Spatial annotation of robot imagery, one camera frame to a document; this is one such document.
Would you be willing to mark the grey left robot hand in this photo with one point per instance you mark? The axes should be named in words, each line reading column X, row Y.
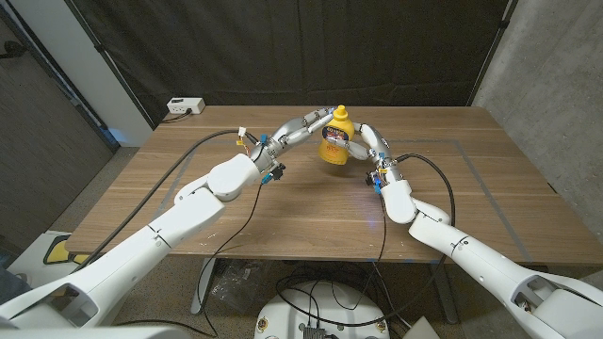
column 292, row 132

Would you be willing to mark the white robot torso edge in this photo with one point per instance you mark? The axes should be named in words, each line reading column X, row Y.
column 94, row 333

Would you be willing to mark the yellow mustard bottle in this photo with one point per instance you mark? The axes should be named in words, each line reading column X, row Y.
column 333, row 155

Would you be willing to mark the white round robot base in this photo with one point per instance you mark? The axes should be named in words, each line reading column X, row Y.
column 292, row 315

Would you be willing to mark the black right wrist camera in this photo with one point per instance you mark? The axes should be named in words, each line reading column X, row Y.
column 377, row 186

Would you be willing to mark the white power strip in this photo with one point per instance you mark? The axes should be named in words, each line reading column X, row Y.
column 184, row 105

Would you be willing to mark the person leg in blue jeans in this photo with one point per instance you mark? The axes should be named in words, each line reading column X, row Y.
column 14, row 285

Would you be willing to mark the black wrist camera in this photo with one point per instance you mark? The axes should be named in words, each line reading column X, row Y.
column 277, row 172
column 377, row 186

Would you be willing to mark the white paper sheet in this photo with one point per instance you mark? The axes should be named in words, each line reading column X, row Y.
column 421, row 329

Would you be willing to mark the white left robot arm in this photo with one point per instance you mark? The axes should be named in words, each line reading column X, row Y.
column 198, row 212

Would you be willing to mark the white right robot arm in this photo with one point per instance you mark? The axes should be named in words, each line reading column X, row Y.
column 476, row 256

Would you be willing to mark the grey table leg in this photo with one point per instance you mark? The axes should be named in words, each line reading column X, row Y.
column 445, row 296

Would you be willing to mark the black backdrop stand pole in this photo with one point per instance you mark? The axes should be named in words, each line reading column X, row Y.
column 101, row 49
column 494, row 47

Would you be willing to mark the black backdrop cloth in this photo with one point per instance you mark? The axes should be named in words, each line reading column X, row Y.
column 301, row 47

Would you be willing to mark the clear plastic bag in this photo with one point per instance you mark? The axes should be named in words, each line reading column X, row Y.
column 240, row 282

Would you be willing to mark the dark wooden door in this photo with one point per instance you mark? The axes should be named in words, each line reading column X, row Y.
column 37, row 141

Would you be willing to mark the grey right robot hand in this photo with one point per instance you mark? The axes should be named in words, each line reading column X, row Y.
column 379, row 143

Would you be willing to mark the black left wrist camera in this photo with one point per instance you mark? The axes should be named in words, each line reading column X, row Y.
column 277, row 172

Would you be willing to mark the white table leg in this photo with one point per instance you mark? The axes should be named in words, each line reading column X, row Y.
column 203, row 289

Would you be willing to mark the yellow black floor marker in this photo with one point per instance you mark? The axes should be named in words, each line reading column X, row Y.
column 59, row 254

